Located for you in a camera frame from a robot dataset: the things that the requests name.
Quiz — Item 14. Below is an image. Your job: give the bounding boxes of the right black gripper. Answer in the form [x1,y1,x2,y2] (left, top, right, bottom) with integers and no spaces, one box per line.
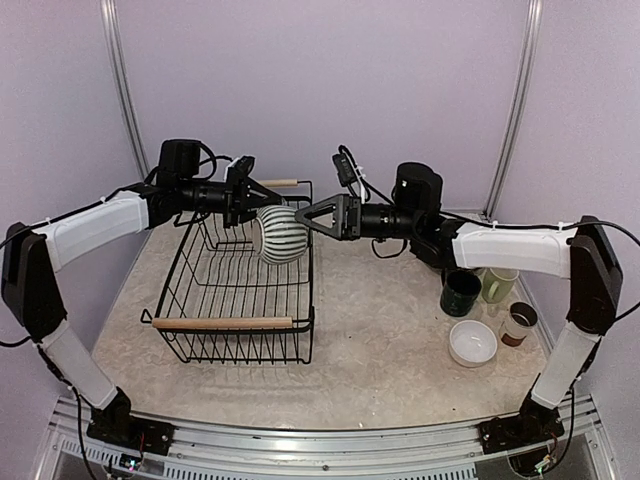
[294,192,421,241]

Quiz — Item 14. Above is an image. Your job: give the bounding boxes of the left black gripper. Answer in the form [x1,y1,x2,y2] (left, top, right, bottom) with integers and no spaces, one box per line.
[178,165,282,228]

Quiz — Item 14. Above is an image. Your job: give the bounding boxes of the black white striped bowl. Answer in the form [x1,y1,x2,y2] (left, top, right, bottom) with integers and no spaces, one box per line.
[252,205,309,265]

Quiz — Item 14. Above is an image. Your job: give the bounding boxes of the black wire dish rack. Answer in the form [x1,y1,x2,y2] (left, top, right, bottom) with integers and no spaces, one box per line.
[139,177,317,366]

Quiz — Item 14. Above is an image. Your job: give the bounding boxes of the dark green mug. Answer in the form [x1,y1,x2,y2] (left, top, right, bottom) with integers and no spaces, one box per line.
[440,270,482,318]

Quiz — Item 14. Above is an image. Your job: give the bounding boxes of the light green mug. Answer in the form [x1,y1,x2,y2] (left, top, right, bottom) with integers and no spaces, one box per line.
[481,268,519,304]

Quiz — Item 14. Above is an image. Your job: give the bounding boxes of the white ceramic bowl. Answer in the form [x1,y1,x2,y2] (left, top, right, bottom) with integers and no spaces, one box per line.
[448,320,498,368]

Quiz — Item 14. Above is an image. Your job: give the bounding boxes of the white brown cup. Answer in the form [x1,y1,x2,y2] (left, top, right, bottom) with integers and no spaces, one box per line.
[499,302,538,347]

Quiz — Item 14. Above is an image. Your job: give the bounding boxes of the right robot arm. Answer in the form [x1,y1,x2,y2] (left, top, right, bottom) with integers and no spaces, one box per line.
[295,162,623,453]

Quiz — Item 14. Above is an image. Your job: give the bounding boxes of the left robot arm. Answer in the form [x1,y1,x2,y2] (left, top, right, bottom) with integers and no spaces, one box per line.
[1,139,282,447]

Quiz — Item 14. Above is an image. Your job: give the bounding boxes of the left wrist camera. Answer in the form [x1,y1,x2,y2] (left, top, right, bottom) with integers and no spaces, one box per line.
[224,155,255,182]

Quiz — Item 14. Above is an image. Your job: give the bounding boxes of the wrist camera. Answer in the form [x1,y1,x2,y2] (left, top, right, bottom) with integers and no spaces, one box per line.
[332,145,369,202]
[224,155,255,182]

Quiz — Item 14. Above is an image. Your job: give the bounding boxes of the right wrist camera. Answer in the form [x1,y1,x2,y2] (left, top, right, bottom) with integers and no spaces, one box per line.
[332,145,369,202]

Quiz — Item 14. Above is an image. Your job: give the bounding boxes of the aluminium front rail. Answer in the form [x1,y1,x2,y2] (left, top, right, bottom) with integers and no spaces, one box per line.
[30,399,619,479]

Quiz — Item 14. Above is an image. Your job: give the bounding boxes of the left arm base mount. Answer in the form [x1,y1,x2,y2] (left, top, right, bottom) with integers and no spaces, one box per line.
[87,387,175,456]

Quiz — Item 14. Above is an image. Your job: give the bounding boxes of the right aluminium corner post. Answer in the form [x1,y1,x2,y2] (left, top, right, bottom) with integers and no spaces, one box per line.
[483,0,544,219]

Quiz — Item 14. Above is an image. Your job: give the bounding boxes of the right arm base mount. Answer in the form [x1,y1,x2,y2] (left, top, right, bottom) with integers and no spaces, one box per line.
[477,390,565,454]

